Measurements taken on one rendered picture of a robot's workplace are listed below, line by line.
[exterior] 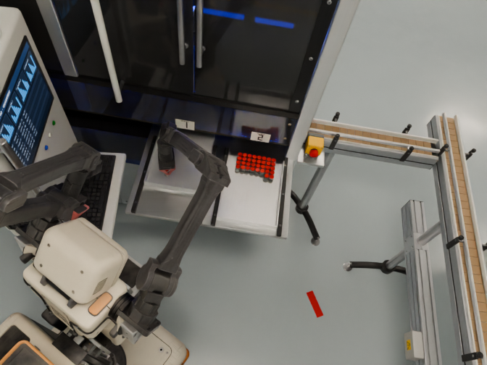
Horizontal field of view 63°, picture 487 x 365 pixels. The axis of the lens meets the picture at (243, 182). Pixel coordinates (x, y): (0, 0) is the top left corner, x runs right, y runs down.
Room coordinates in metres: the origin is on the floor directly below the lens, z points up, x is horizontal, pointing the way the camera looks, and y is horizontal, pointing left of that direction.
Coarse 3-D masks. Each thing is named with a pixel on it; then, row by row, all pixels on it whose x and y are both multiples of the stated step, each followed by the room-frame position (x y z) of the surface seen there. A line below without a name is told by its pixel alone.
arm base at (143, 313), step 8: (136, 304) 0.24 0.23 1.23; (144, 304) 0.24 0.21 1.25; (152, 304) 0.25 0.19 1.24; (120, 312) 0.21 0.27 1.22; (128, 312) 0.21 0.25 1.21; (136, 312) 0.22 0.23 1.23; (144, 312) 0.22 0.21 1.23; (152, 312) 0.23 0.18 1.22; (128, 320) 0.19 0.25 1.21; (136, 320) 0.20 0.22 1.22; (144, 320) 0.20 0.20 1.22; (152, 320) 0.21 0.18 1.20; (136, 328) 0.18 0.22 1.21; (144, 328) 0.18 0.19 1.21; (152, 328) 0.19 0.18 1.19; (144, 336) 0.16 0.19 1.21
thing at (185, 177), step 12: (192, 132) 1.14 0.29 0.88; (156, 144) 1.01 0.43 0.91; (204, 144) 1.09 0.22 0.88; (156, 156) 0.96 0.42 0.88; (180, 156) 0.99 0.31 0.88; (156, 168) 0.90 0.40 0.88; (180, 168) 0.93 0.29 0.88; (192, 168) 0.94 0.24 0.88; (144, 180) 0.81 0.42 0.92; (156, 180) 0.84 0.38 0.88; (168, 180) 0.85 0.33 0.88; (180, 180) 0.87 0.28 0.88; (192, 180) 0.88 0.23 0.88; (192, 192) 0.82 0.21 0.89
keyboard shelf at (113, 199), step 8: (104, 152) 0.98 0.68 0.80; (120, 160) 0.95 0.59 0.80; (120, 168) 0.91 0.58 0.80; (112, 176) 0.86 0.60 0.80; (120, 176) 0.87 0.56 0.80; (112, 184) 0.82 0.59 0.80; (120, 184) 0.83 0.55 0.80; (112, 192) 0.78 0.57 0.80; (112, 200) 0.74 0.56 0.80; (112, 208) 0.70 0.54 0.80; (104, 216) 0.66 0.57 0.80; (112, 216) 0.67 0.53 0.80; (104, 224) 0.62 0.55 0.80; (112, 224) 0.63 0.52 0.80; (104, 232) 0.58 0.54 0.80; (112, 232) 0.60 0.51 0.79
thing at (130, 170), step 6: (126, 168) 1.06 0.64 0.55; (132, 168) 1.06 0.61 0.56; (126, 174) 1.06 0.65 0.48; (132, 174) 1.06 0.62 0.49; (126, 180) 1.06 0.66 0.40; (132, 180) 1.06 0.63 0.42; (126, 186) 1.06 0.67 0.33; (132, 186) 1.06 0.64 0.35; (120, 192) 1.05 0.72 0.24; (126, 192) 1.06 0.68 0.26; (120, 198) 1.06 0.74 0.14; (126, 198) 1.06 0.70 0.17
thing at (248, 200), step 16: (256, 160) 1.06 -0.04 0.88; (240, 176) 0.95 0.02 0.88; (224, 192) 0.85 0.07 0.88; (240, 192) 0.87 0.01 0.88; (256, 192) 0.89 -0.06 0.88; (272, 192) 0.90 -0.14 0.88; (224, 208) 0.78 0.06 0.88; (240, 208) 0.79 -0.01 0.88; (256, 208) 0.81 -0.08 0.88; (272, 208) 0.82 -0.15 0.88; (256, 224) 0.72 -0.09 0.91; (272, 224) 0.75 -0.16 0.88
